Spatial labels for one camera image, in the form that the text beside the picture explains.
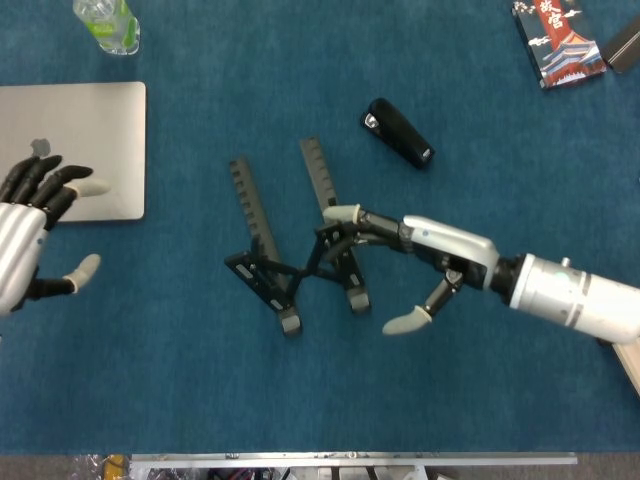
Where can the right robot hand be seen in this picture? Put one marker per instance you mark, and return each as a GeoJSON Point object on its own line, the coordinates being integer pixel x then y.
{"type": "Point", "coordinates": [450, 240]}

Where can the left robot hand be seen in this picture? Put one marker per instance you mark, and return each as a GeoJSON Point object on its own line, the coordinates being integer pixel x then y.
{"type": "Point", "coordinates": [17, 235]}

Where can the black folding laptop stand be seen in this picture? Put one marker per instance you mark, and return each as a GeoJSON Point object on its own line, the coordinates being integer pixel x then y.
{"type": "Point", "coordinates": [254, 210]}

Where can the silver laptop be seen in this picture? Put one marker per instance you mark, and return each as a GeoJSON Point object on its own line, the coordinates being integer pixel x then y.
{"type": "Point", "coordinates": [115, 130]}

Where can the black stapler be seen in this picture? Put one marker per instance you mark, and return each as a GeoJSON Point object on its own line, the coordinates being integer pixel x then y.
{"type": "Point", "coordinates": [400, 132]}

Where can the blue table cloth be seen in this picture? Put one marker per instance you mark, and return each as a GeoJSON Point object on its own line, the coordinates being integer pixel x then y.
{"type": "Point", "coordinates": [450, 390]}

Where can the beige food container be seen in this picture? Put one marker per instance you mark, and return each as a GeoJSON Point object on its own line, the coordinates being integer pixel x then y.
{"type": "Point", "coordinates": [631, 365]}

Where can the dark printed palace box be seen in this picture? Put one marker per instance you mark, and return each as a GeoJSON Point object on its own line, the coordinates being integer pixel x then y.
{"type": "Point", "coordinates": [560, 45]}

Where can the clear bottle with green label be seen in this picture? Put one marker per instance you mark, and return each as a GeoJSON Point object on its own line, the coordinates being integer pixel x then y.
{"type": "Point", "coordinates": [107, 25]}

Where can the crumpled clear plastic bag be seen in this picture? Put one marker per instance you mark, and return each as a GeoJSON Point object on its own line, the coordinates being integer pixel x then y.
{"type": "Point", "coordinates": [95, 467]}

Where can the dark flat folder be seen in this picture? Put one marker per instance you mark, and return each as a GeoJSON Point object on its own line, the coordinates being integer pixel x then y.
{"type": "Point", "coordinates": [625, 47]}

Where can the aluminium frame rail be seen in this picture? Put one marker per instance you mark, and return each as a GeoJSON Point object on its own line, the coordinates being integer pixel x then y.
{"type": "Point", "coordinates": [350, 459]}

